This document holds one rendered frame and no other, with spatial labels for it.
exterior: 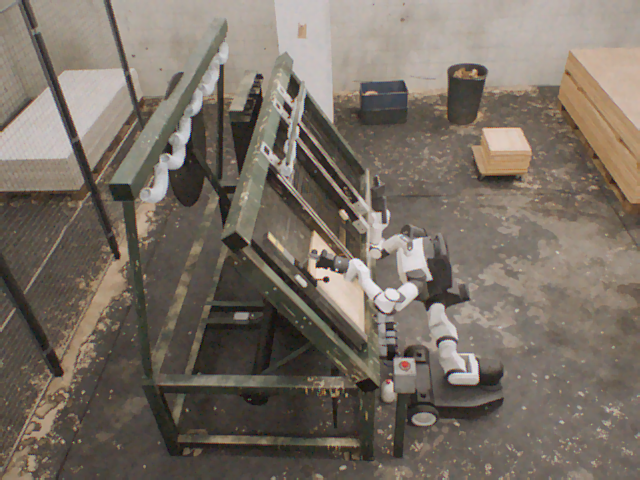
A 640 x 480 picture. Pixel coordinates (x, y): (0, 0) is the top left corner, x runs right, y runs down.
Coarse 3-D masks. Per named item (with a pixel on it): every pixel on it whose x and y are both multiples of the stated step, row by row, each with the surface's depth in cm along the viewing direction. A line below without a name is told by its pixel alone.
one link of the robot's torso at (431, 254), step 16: (416, 240) 325; (432, 240) 320; (400, 256) 323; (416, 256) 315; (432, 256) 309; (448, 256) 314; (400, 272) 316; (432, 272) 315; (448, 272) 315; (432, 288) 322; (448, 288) 325
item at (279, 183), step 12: (264, 144) 308; (276, 168) 308; (276, 180) 316; (288, 192) 320; (288, 204) 326; (300, 204) 325; (300, 216) 331; (312, 216) 331; (312, 228) 336; (324, 228) 338; (324, 240) 342; (336, 240) 346; (336, 252) 347; (348, 252) 353
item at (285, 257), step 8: (264, 240) 281; (272, 248) 284; (280, 256) 287; (288, 256) 289; (288, 264) 290; (296, 272) 294; (312, 288) 301; (320, 288) 305; (328, 296) 309; (328, 304) 308; (336, 304) 312; (336, 312) 312; (344, 312) 317; (344, 320) 315; (352, 328) 319; (360, 328) 326; (360, 336) 323
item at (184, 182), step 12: (180, 72) 319; (168, 84) 302; (168, 96) 298; (192, 120) 338; (204, 120) 366; (192, 132) 329; (204, 132) 367; (168, 144) 298; (192, 144) 328; (204, 144) 367; (192, 156) 338; (204, 156) 367; (168, 168) 299; (180, 168) 318; (192, 168) 341; (180, 180) 318; (192, 180) 341; (204, 180) 366; (180, 192) 318; (192, 192) 341; (192, 204) 341
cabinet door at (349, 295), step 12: (312, 240) 330; (312, 264) 314; (336, 276) 336; (324, 288) 314; (336, 288) 328; (348, 288) 343; (360, 288) 359; (336, 300) 321; (348, 300) 335; (360, 300) 350; (348, 312) 328; (360, 312) 342; (360, 324) 334
